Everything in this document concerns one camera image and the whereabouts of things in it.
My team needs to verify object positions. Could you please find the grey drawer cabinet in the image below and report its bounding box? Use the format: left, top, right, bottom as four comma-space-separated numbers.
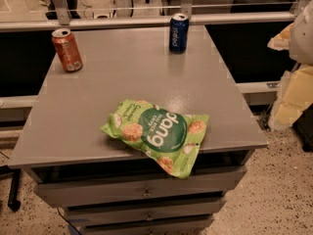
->
11, 26, 266, 235

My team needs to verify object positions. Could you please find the orange soda can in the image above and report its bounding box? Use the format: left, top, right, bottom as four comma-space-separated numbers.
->
52, 28, 83, 72

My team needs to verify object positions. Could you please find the green rice chip bag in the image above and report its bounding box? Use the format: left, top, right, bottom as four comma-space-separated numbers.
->
101, 100, 209, 179

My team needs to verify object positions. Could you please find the black stand leg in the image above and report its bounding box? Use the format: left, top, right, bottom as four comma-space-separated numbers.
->
0, 165, 21, 212

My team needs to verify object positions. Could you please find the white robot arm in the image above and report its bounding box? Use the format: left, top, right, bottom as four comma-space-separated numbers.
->
267, 1, 313, 130

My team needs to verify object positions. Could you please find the metal railing frame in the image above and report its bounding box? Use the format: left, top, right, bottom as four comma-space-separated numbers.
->
0, 0, 311, 32

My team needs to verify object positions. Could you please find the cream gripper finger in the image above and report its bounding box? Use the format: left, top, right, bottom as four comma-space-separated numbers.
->
268, 65, 313, 130
267, 23, 293, 51

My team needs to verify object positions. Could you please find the blue pepsi can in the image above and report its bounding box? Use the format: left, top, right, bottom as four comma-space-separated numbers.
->
169, 13, 189, 54

